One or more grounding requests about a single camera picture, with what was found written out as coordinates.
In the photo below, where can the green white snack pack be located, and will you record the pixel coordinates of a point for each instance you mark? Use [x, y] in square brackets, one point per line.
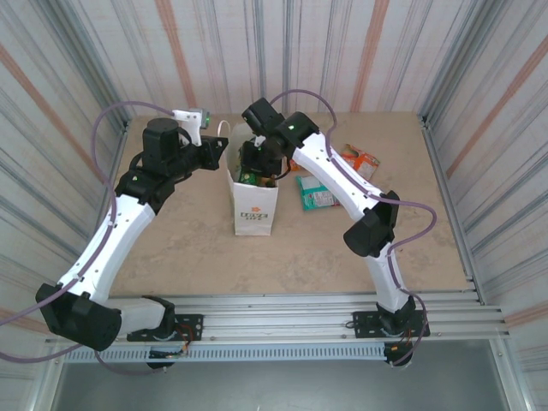
[247, 176]

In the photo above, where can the teal white snack pack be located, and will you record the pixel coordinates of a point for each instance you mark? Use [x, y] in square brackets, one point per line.
[314, 194]

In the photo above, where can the large orange snack pack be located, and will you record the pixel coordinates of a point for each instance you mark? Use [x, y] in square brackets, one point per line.
[364, 160]

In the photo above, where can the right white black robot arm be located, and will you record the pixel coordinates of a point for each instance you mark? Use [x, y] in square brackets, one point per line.
[334, 175]

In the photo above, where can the small circuit board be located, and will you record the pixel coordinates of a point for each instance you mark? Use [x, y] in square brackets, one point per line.
[167, 353]

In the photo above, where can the gray metal panel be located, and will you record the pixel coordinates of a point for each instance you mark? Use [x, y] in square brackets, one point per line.
[278, 389]

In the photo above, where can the aluminium frame post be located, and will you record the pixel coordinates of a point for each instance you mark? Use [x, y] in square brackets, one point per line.
[121, 143]
[437, 162]

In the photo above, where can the aluminium mounting rail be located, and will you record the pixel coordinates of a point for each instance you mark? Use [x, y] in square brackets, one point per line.
[278, 317]

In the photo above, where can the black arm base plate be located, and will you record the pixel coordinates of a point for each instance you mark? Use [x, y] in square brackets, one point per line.
[192, 325]
[364, 325]

